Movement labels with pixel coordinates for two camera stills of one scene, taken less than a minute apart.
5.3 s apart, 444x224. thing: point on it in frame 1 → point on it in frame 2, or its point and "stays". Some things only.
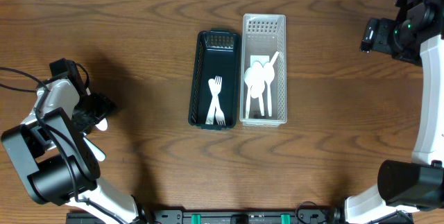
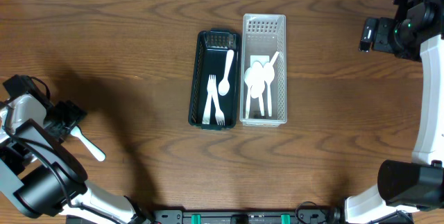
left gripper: (96, 109) → (69, 115)
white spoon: (257, 90) stays
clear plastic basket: (263, 35) stays
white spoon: (257, 89) stays
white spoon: (250, 79) stays
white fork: (218, 85) → (218, 113)
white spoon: (103, 125) → (224, 87)
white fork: (97, 152) stays
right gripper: (381, 36) stays
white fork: (218, 116) → (210, 89)
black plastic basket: (217, 53) stays
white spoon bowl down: (269, 73) stays
